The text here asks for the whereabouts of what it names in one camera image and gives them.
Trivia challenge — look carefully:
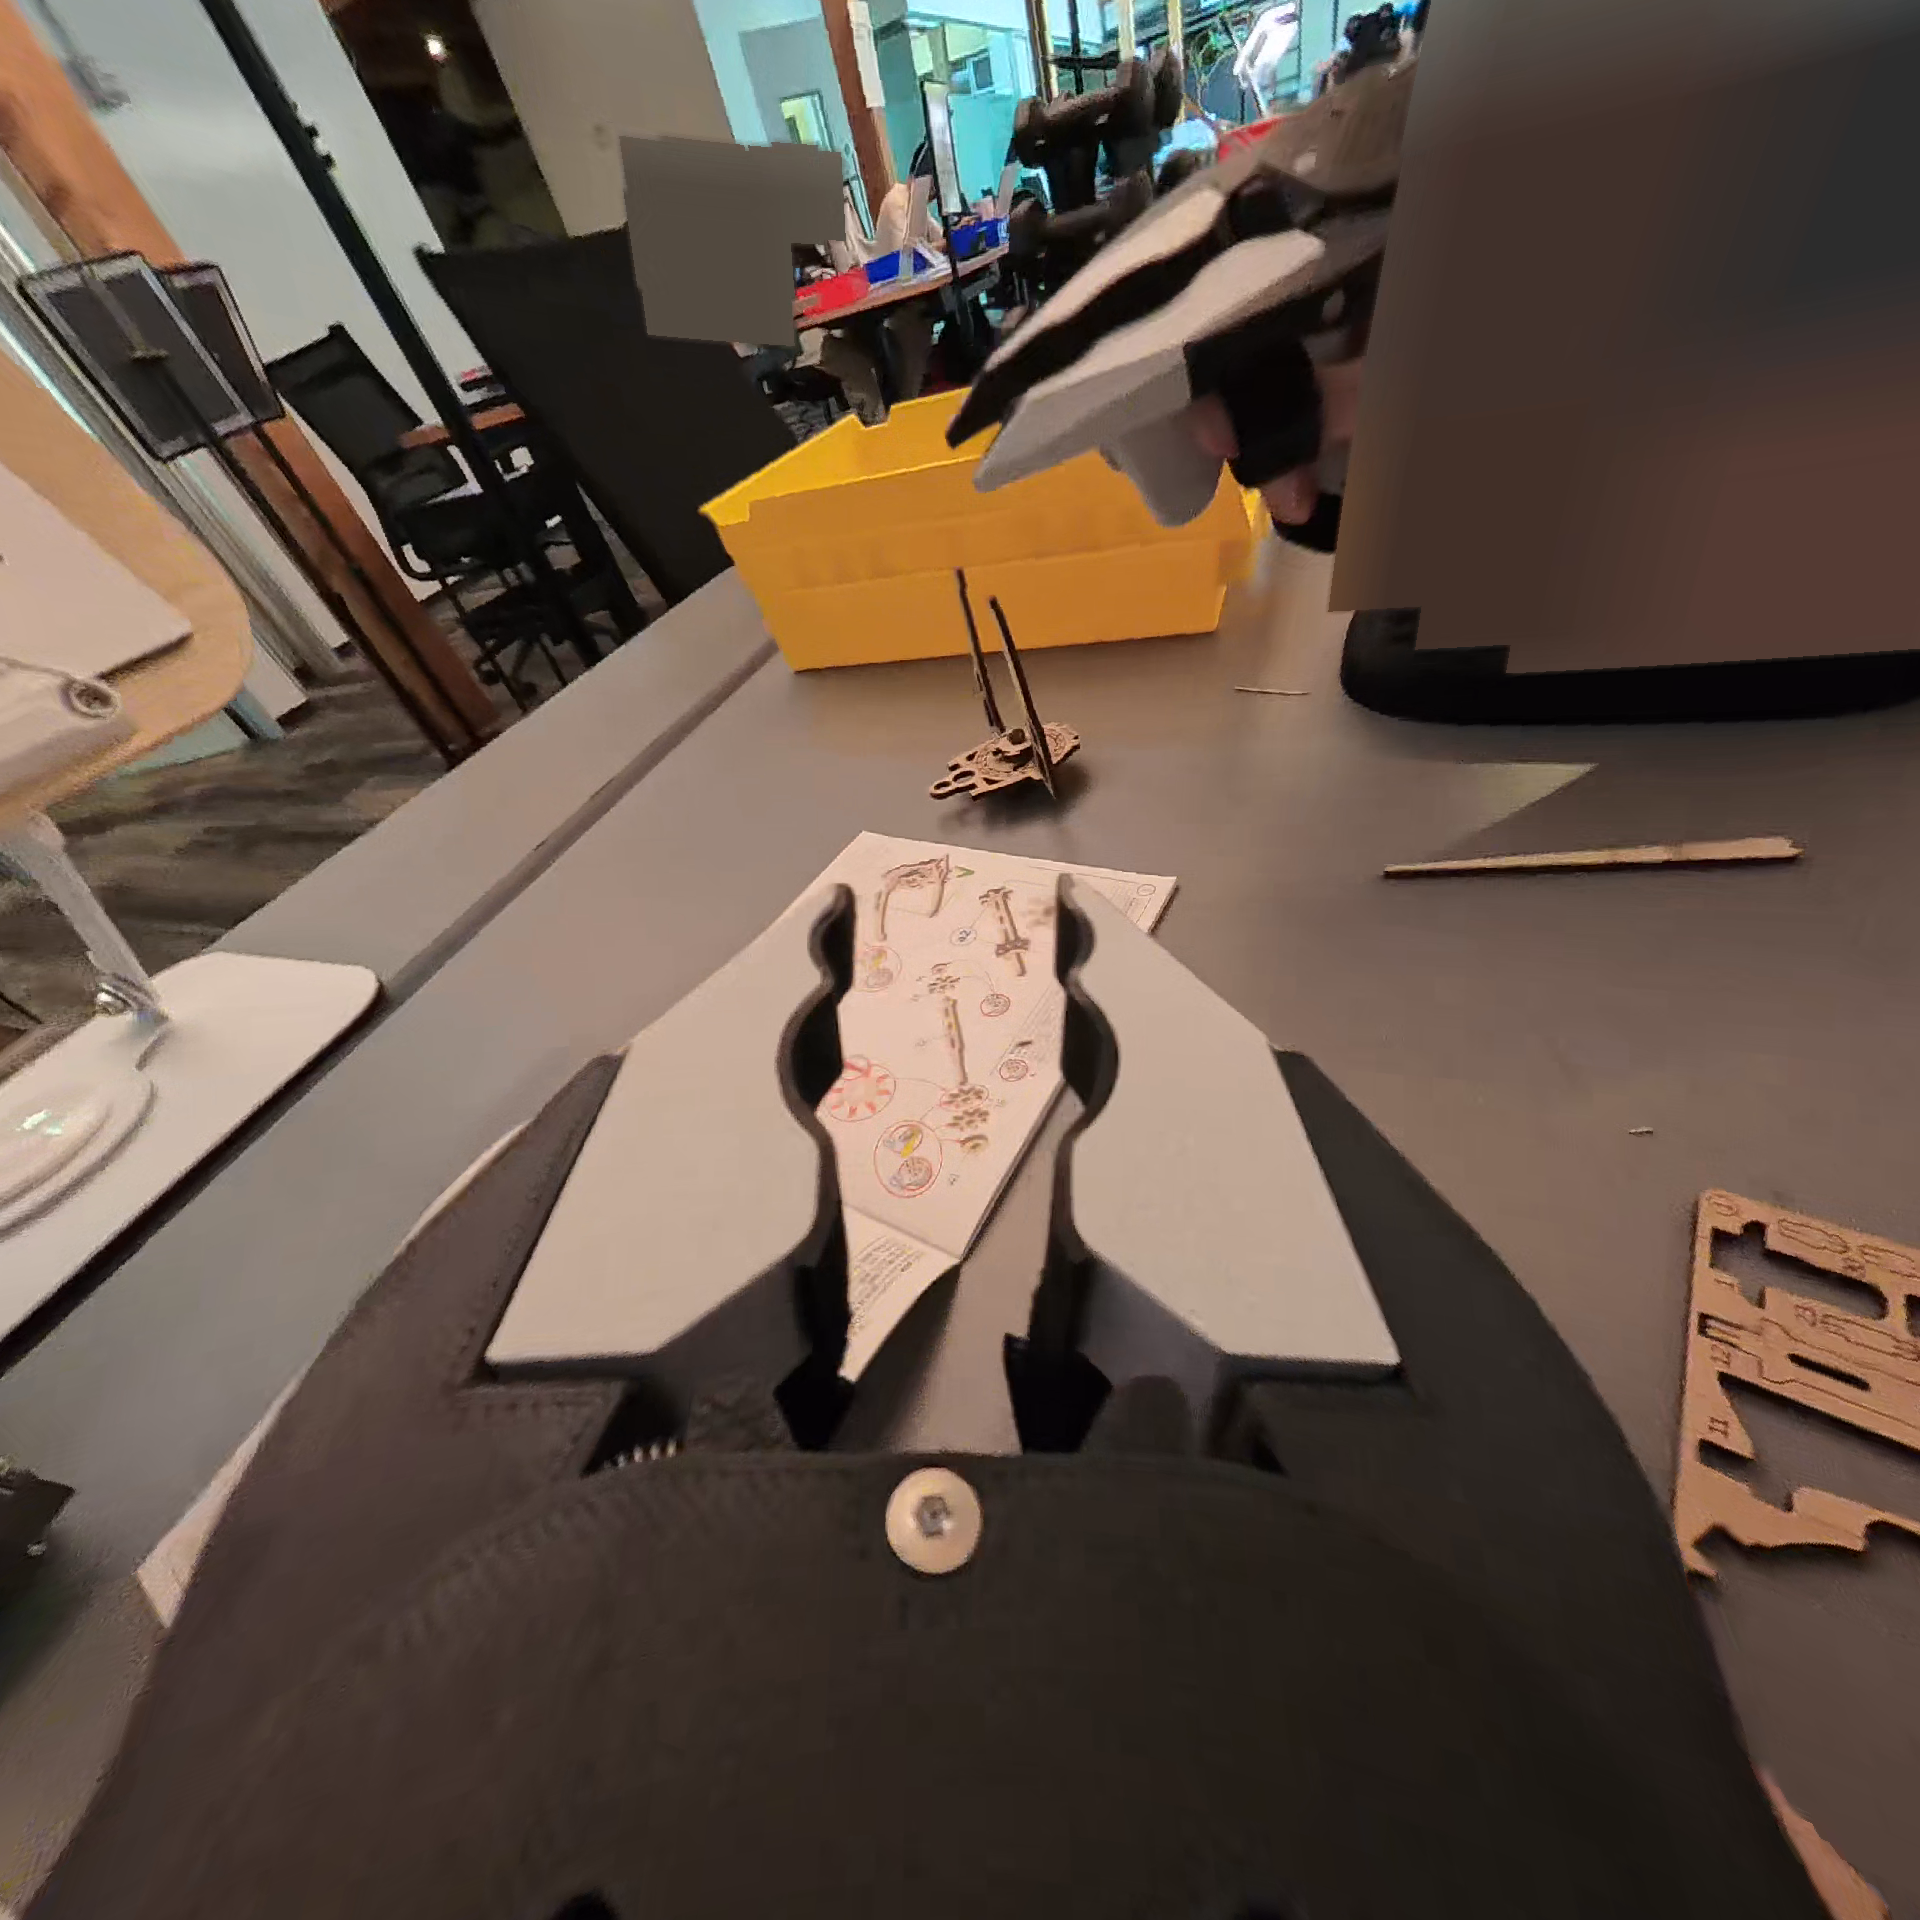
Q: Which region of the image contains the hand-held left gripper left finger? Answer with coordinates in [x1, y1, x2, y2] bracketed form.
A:
[482, 882, 860, 1455]

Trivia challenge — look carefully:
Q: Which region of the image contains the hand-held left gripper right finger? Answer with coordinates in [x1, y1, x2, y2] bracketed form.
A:
[1000, 873, 1406, 1455]

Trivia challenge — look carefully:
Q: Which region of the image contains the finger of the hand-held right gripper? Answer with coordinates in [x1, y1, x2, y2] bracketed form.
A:
[972, 229, 1333, 530]
[944, 183, 1250, 443]

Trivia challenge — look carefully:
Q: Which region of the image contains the wooden parts sheet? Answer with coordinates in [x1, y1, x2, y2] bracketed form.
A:
[1669, 1188, 1920, 1579]

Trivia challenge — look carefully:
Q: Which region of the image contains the small assembled wooden model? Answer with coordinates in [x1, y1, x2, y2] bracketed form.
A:
[928, 567, 1085, 808]

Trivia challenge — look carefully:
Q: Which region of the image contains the person's right hand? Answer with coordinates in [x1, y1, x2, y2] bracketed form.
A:
[1190, 357, 1359, 529]

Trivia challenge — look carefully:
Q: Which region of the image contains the background work table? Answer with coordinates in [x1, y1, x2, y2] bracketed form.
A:
[787, 247, 1011, 425]

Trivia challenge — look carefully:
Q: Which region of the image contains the printed instruction sheet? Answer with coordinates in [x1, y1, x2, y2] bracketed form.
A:
[816, 829, 1181, 1386]

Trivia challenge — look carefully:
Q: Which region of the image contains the yellow plastic bin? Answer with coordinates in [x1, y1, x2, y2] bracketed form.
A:
[701, 386, 1269, 673]

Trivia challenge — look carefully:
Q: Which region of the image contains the thin wooden strip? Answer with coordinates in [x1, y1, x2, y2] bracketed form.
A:
[1381, 834, 1805, 881]

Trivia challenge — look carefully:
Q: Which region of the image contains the black upright panel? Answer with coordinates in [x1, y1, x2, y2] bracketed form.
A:
[416, 225, 800, 602]

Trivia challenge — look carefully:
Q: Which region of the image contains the black office chair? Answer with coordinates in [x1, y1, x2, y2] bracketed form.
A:
[267, 322, 639, 711]

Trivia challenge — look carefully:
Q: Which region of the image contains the dark object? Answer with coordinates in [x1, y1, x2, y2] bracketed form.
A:
[0, 1463, 77, 1600]

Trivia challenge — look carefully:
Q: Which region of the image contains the light wooden tabletop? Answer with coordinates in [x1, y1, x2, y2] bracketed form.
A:
[0, 346, 255, 781]

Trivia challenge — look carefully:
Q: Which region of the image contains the white metal stand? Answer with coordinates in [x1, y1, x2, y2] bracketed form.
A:
[0, 652, 168, 1051]

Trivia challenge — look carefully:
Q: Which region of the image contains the black slanted pole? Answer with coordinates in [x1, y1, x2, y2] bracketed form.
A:
[194, 0, 506, 506]

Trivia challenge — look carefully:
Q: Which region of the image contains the black framed sign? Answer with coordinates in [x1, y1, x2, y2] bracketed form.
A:
[18, 251, 248, 460]
[158, 263, 287, 431]

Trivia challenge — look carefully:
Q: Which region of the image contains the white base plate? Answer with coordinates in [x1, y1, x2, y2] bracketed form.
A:
[0, 951, 384, 1337]

